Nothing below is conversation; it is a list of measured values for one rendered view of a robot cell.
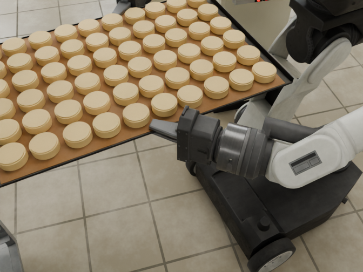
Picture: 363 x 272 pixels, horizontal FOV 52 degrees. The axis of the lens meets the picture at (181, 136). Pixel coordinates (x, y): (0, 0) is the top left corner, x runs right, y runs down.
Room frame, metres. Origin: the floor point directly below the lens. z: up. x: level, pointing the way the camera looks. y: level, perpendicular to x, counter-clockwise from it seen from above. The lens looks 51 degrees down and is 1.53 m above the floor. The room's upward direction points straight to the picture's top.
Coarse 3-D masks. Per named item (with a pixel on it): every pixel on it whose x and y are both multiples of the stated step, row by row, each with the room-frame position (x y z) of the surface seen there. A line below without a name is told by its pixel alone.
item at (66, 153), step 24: (0, 48) 0.69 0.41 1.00; (168, 48) 0.69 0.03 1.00; (96, 72) 0.61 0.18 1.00; (216, 72) 0.61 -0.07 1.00; (48, 96) 0.54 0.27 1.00; (240, 96) 0.53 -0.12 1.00; (120, 120) 0.47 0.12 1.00; (168, 120) 0.47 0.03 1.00; (24, 144) 0.41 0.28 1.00; (96, 144) 0.41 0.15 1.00; (0, 168) 0.36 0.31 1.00; (24, 168) 0.36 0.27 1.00
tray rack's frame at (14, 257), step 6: (0, 246) 0.58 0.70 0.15; (6, 246) 0.58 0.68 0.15; (12, 246) 0.58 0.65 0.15; (0, 252) 0.56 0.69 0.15; (6, 252) 0.56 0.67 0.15; (12, 252) 0.56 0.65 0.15; (18, 252) 0.56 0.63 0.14; (0, 258) 0.53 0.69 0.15; (6, 258) 0.53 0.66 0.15; (12, 258) 0.53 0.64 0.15; (18, 258) 0.53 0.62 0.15; (0, 264) 0.51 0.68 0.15; (6, 264) 0.51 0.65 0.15; (12, 264) 0.51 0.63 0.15; (18, 264) 0.51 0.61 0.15; (0, 270) 0.49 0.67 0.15; (6, 270) 0.49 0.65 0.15; (12, 270) 0.49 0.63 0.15; (18, 270) 0.49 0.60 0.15
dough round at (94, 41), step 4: (88, 36) 0.71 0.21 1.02; (92, 36) 0.71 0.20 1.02; (96, 36) 0.71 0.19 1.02; (100, 36) 0.71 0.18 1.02; (104, 36) 0.71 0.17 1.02; (88, 40) 0.69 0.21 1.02; (92, 40) 0.69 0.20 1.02; (96, 40) 0.69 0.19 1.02; (100, 40) 0.69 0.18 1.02; (104, 40) 0.69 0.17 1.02; (108, 40) 0.70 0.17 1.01; (88, 44) 0.68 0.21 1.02; (92, 44) 0.68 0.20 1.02; (96, 44) 0.68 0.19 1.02; (100, 44) 0.68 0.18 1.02; (104, 44) 0.68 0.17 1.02; (108, 44) 0.70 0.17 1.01; (88, 48) 0.68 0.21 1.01; (92, 48) 0.68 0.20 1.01; (96, 48) 0.67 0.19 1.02; (100, 48) 0.68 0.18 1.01
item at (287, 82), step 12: (72, 24) 0.78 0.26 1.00; (264, 60) 0.65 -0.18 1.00; (276, 60) 0.63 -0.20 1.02; (276, 72) 0.61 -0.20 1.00; (288, 84) 0.57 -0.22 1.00; (252, 96) 0.53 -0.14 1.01; (216, 108) 0.50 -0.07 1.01; (120, 144) 0.41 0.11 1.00; (84, 156) 0.38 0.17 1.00; (48, 168) 0.36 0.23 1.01; (12, 180) 0.34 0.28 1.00
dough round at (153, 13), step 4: (148, 4) 0.84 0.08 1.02; (152, 4) 0.84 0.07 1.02; (156, 4) 0.84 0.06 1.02; (160, 4) 0.84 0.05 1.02; (148, 8) 0.82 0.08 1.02; (152, 8) 0.82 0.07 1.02; (156, 8) 0.82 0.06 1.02; (160, 8) 0.82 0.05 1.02; (164, 8) 0.83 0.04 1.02; (148, 12) 0.81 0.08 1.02; (152, 12) 0.81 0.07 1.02; (156, 12) 0.81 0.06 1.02; (160, 12) 0.81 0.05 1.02; (164, 12) 0.82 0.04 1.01; (148, 16) 0.81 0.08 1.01; (152, 16) 0.81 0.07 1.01; (156, 16) 0.80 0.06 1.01
